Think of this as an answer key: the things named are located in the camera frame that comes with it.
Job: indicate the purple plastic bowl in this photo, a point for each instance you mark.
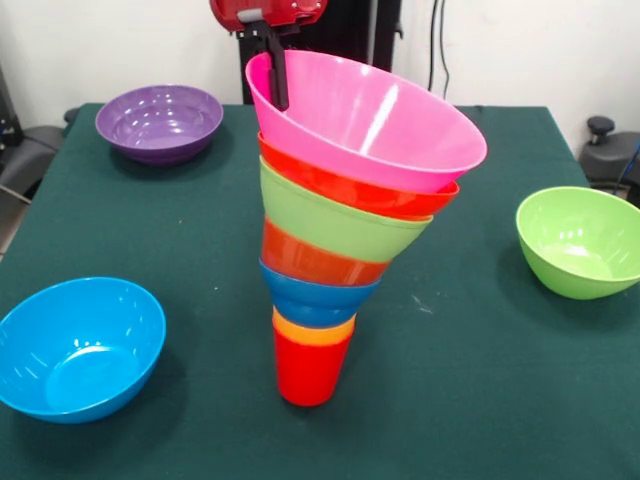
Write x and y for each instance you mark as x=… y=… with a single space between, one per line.
x=155 y=125

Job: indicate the red plastic cup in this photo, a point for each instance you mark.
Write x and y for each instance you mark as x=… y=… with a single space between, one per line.
x=310 y=375

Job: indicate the orange plastic cup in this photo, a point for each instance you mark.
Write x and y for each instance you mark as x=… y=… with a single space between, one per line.
x=280 y=324
x=312 y=340

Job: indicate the dark green tablecloth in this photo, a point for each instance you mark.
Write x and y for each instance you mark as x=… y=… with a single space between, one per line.
x=450 y=400

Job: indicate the large orange-red plastic bowl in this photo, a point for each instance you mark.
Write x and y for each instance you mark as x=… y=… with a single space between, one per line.
x=350 y=192

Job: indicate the green plastic bowl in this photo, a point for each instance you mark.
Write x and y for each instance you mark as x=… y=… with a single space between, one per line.
x=580 y=240
x=325 y=225

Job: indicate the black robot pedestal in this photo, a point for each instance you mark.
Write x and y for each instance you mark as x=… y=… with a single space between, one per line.
x=350 y=40

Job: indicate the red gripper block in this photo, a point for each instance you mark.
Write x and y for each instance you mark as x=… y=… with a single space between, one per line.
x=280 y=10

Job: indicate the pink plastic bowl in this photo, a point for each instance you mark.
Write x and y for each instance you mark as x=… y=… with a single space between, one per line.
x=360 y=115

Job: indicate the light blue plastic bowl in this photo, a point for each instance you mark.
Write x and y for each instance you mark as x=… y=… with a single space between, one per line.
x=80 y=350

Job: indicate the small dark blue bowl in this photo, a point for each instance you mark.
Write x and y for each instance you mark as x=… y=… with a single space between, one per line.
x=310 y=300

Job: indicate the small ribbed orange-red bowl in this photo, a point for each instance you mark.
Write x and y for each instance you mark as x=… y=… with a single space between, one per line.
x=310 y=265

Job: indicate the dark grey chair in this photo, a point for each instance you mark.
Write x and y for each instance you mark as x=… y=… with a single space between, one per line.
x=607 y=155
x=30 y=155

